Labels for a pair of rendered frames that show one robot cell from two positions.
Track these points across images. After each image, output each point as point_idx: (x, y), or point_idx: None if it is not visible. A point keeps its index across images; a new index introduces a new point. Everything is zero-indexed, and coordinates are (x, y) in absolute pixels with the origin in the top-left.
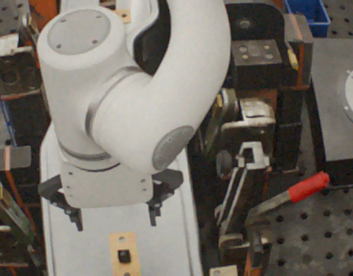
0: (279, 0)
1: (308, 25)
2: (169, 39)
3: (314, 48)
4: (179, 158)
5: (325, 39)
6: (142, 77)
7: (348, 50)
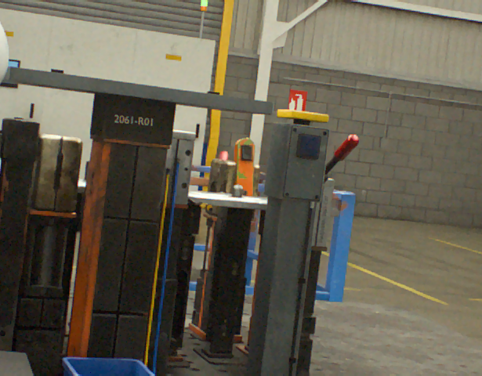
0: (81, 314)
1: (66, 366)
2: (59, 370)
3: None
4: None
5: (23, 360)
6: None
7: None
